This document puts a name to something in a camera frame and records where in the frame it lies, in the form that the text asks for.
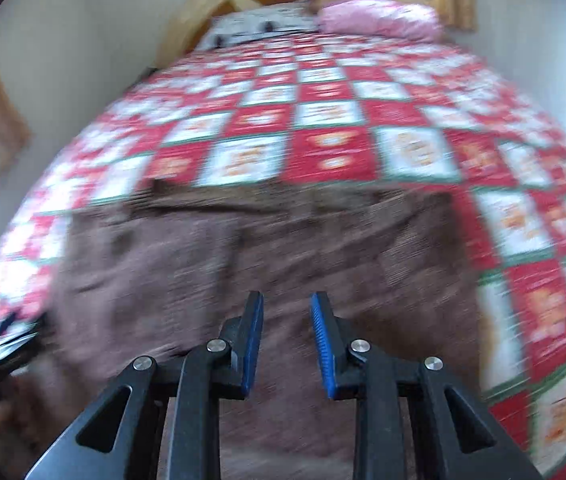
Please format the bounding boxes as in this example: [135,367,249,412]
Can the brown knit sweater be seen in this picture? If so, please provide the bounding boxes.
[0,176,487,480]

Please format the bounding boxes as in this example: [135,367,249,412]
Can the grey patterned pillow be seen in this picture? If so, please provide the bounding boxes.
[195,0,319,52]

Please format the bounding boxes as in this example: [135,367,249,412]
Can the pink pillow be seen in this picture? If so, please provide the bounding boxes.
[318,0,443,42]

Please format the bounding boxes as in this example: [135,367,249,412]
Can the red patchwork bedspread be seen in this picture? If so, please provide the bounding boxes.
[0,34,566,479]

